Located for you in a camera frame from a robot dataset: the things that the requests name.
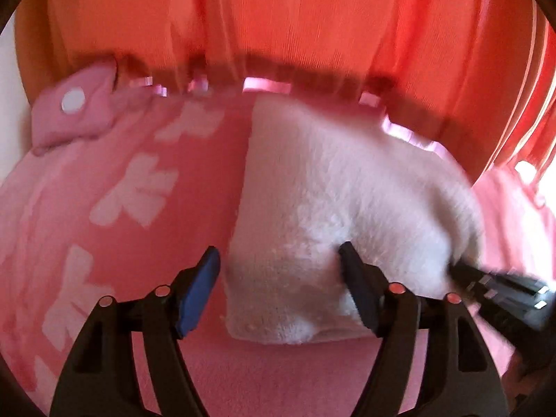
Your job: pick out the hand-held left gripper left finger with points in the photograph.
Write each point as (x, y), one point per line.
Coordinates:
(200, 293)

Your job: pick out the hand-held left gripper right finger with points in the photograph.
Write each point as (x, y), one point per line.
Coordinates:
(360, 286)

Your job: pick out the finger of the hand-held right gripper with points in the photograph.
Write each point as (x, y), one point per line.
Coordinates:
(482, 282)

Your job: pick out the fuzzy pink sweater black hearts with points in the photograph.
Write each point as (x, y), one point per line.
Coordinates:
(325, 191)

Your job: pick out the pink blanket with bow print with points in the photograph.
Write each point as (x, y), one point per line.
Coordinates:
(108, 208)

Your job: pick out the pink pillow with white dot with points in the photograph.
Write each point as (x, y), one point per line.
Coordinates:
(87, 113)

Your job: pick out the orange curtain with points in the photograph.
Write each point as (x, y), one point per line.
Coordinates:
(282, 13)

